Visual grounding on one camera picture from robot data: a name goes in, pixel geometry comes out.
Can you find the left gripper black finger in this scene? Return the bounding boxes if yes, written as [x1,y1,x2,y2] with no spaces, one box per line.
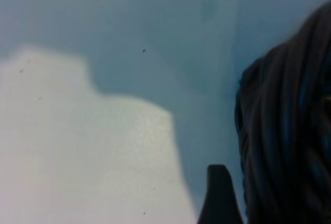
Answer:
[197,164,245,224]

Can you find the dark brown wicker basket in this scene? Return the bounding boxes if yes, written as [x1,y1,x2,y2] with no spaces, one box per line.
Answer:
[234,0,331,224]

